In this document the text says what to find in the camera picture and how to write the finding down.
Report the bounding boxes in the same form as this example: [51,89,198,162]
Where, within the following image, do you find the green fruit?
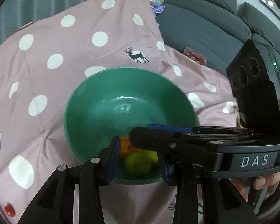
[124,152,151,175]
[142,150,159,164]

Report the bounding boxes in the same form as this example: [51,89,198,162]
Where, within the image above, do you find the orange fruit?
[119,136,141,158]

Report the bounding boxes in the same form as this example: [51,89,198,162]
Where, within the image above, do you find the green plastic bowl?
[63,66,200,186]

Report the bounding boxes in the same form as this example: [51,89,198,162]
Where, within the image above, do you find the right hand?
[230,172,280,202]

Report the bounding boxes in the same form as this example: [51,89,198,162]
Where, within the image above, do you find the red tomato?
[4,204,15,217]

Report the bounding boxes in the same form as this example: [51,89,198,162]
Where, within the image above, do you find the snack packet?
[183,47,207,66]

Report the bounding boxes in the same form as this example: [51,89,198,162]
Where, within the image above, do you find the grey sofa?
[156,0,280,74]

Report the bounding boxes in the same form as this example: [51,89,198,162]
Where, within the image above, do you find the purple crumpled cloth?
[150,0,165,18]

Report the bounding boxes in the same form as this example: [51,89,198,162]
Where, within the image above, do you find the pink polka dot cloth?
[0,0,241,224]

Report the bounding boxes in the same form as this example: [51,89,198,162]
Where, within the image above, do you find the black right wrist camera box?
[226,39,280,134]

